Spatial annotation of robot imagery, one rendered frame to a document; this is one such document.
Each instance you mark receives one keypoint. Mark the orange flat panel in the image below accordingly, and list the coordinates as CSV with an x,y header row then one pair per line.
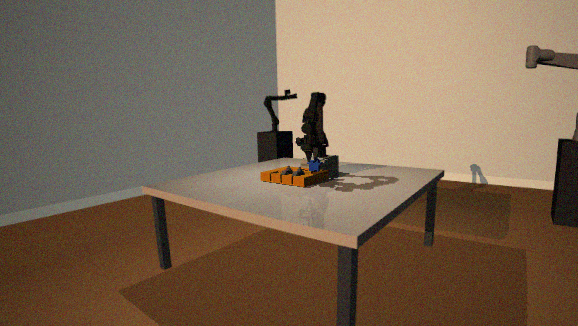
x,y
297,177

